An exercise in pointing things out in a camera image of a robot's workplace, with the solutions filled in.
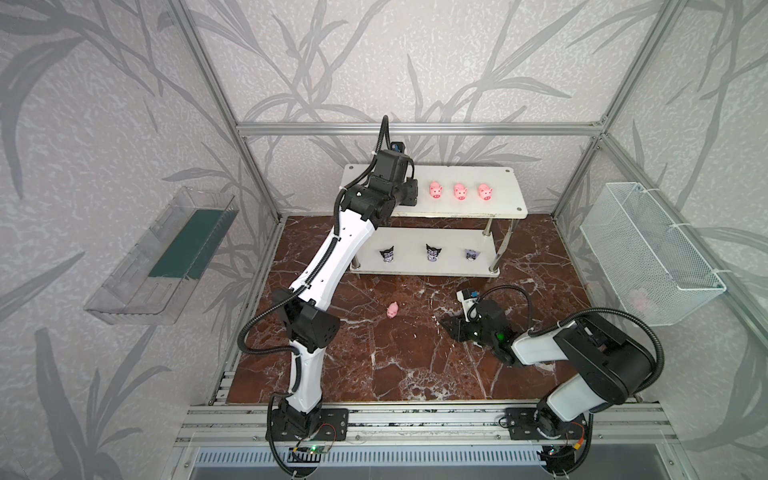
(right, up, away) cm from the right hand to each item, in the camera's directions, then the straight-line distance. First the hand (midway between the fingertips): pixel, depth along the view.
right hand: (445, 312), depth 92 cm
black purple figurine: (-18, +18, +4) cm, 26 cm away
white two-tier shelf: (-11, +17, +6) cm, 21 cm away
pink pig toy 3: (+2, +35, -15) cm, 38 cm away
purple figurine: (+9, +17, +5) cm, 20 cm away
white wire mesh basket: (+41, +15, -29) cm, 53 cm away
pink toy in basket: (+46, +8, -18) cm, 50 cm away
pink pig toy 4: (+8, +35, -15) cm, 39 cm away
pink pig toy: (-16, 0, +2) cm, 17 cm away
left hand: (-10, +39, -14) cm, 43 cm away
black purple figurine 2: (-4, +18, +4) cm, 19 cm away
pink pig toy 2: (-5, +35, -15) cm, 39 cm away
